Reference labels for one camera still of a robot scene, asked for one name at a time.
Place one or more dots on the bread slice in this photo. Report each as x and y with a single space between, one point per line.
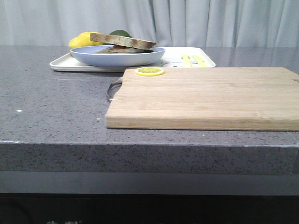
123 41
116 49

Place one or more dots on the light blue round plate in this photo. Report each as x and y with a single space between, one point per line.
88 55

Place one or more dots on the white bear tray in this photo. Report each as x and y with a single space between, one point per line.
171 58

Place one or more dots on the lemon slice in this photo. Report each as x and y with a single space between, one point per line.
149 71

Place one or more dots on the yellow plastic fork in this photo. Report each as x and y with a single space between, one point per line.
186 63

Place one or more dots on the yellow plastic knife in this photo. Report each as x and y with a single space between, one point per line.
200 61

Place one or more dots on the wooden cutting board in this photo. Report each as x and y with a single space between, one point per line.
218 98

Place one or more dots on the green lime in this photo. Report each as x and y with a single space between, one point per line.
120 33

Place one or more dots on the white curtain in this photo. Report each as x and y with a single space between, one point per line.
192 23

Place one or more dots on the front yellow lemon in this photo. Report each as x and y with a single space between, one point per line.
82 41

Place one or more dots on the yellow lemon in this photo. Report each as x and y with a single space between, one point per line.
82 41
86 34

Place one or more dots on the rear yellow lemon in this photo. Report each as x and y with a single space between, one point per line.
86 34

